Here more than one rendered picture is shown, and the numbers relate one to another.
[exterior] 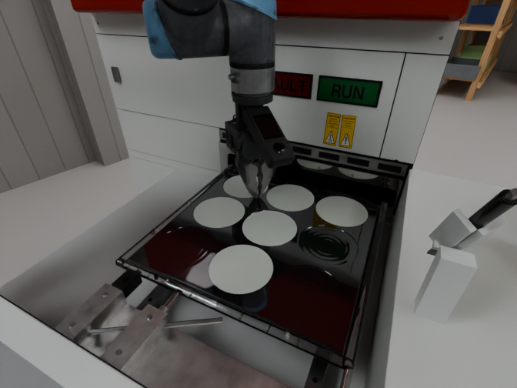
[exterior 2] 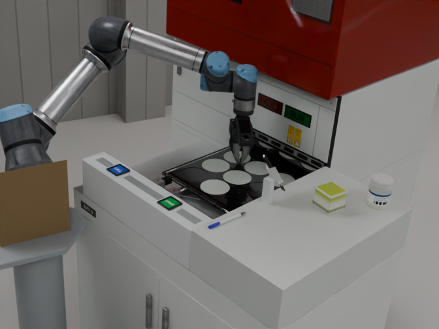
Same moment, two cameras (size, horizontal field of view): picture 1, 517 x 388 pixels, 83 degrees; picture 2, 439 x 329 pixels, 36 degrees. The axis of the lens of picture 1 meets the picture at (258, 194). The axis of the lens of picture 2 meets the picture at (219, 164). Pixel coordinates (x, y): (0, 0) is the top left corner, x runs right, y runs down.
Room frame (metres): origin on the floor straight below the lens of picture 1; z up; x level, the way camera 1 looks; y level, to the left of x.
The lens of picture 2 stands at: (-1.56, -0.59, 2.06)
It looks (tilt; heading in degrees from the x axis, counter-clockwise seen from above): 29 degrees down; 18
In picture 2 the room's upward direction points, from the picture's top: 4 degrees clockwise
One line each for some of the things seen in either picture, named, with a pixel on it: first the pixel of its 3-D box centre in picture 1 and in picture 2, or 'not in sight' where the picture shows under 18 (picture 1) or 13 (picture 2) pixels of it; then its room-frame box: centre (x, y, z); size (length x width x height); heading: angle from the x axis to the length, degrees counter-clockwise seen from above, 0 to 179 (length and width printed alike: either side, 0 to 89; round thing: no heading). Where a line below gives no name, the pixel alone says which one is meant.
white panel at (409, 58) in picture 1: (235, 112); (244, 111); (0.70, 0.06, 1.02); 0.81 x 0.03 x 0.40; 64
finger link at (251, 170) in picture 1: (245, 176); (235, 150); (0.52, 0.03, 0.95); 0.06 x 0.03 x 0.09; 29
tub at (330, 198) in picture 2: not in sight; (329, 198); (0.25, -0.37, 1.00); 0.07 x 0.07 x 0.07; 55
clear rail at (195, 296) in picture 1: (215, 305); (198, 194); (0.25, 0.06, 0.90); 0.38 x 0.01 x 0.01; 64
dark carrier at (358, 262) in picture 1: (269, 227); (237, 177); (0.41, -0.02, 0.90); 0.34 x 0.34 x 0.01; 64
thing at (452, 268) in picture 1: (450, 257); (272, 182); (0.21, -0.19, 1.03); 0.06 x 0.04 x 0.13; 154
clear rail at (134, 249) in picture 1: (188, 203); (201, 158); (0.49, 0.14, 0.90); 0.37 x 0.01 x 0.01; 154
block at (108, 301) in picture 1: (92, 315); (152, 185); (0.24, 0.22, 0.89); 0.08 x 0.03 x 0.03; 154
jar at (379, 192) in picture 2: not in sight; (379, 191); (0.34, -0.51, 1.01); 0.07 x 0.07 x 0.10
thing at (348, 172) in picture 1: (299, 175); (274, 159); (0.61, -0.10, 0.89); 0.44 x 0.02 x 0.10; 64
